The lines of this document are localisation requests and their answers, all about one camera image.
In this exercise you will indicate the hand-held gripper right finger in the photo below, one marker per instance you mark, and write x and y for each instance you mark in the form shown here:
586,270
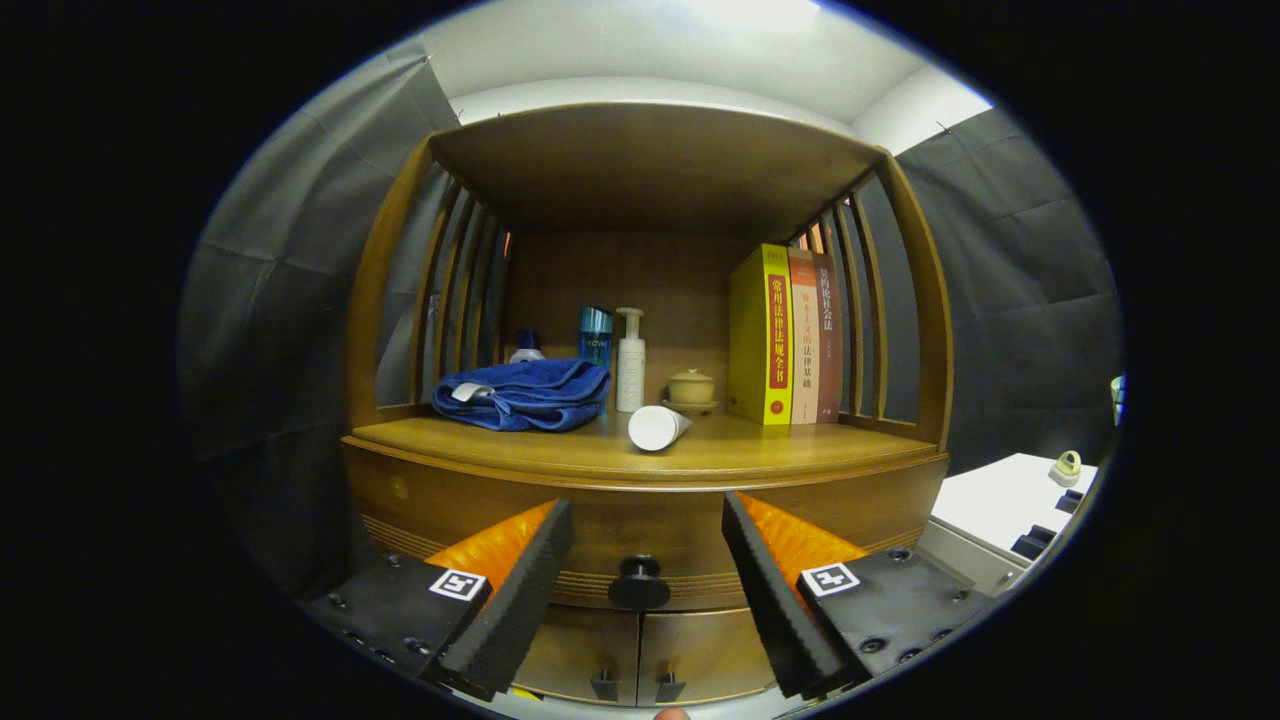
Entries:
775,600

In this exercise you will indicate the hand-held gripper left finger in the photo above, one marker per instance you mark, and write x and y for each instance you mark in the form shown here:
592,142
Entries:
510,600

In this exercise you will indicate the white green cream tube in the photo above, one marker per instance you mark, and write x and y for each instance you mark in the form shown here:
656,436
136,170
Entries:
655,428

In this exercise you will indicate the wooden cabinet door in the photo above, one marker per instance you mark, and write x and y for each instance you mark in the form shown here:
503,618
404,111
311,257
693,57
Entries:
570,650
710,650

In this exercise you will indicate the wooden countertop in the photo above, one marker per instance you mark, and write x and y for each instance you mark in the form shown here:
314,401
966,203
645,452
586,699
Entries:
800,445

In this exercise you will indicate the wooden cabinet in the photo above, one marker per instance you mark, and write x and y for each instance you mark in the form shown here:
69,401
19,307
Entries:
650,170

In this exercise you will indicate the blue folded towel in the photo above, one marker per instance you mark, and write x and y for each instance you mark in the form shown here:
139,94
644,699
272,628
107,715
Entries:
530,395

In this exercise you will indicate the beige lidded teacup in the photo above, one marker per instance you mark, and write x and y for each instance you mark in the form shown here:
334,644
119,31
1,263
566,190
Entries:
691,388

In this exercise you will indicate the orange and white book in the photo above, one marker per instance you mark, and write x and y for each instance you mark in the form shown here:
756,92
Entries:
804,370

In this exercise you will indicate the small white blue-capped bottle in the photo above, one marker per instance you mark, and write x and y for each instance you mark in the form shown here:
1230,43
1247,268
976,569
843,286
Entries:
527,352

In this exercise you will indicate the white pump bottle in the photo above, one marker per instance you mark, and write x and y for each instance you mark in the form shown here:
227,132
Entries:
630,375

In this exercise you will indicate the brown book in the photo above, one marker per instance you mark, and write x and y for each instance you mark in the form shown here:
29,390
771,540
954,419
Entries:
828,350

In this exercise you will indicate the yellow book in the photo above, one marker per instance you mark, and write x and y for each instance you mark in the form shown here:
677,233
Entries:
750,340

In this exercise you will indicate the large black holder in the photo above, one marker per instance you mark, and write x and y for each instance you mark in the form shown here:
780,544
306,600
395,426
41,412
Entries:
1030,543

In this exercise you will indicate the teal blue bottle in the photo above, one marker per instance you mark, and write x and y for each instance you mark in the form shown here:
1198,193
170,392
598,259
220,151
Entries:
595,340

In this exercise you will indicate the small black holder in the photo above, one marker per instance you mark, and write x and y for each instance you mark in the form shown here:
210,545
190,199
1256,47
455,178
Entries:
1070,500

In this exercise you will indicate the yellow-green tape roll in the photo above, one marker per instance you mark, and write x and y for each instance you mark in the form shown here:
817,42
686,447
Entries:
1065,470

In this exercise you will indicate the white wall device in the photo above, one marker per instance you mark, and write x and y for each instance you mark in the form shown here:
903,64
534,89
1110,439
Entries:
1118,400

